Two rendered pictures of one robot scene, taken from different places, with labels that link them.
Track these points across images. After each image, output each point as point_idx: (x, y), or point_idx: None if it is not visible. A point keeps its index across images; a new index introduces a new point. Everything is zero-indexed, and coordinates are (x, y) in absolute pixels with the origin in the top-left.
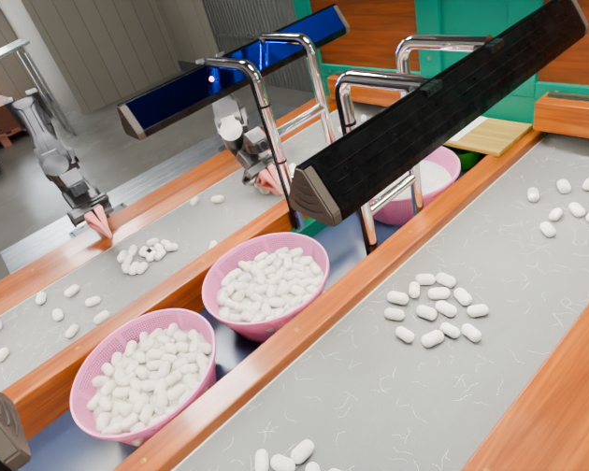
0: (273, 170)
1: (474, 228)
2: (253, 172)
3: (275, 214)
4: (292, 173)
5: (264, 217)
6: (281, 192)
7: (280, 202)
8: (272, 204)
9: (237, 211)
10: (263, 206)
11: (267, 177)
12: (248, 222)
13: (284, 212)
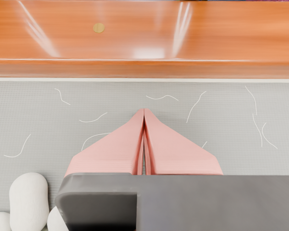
0: (108, 144)
1: None
2: None
3: (247, 18)
4: (1, 213)
5: (282, 37)
6: (142, 109)
7: (193, 52)
8: (184, 129)
9: None
10: (214, 148)
11: (172, 137)
12: None
13: (222, 1)
